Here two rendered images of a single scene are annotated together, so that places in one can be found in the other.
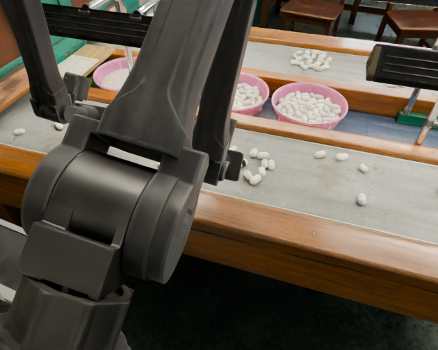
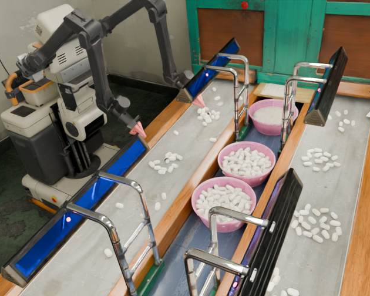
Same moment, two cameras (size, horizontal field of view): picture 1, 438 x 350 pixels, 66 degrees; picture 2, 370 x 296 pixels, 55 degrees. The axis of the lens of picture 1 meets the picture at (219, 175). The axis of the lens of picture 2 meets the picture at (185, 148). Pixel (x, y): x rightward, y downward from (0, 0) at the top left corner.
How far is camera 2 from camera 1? 1.83 m
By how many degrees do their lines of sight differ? 73
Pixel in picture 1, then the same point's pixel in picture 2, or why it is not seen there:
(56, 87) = (165, 67)
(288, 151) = (174, 183)
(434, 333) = not seen: outside the picture
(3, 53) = (251, 59)
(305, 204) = not seen: hidden behind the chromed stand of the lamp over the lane
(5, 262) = (84, 75)
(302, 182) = (144, 185)
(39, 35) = (161, 47)
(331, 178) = not seen: hidden behind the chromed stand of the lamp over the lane
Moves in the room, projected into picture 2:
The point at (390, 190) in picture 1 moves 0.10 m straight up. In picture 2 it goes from (121, 224) to (116, 208)
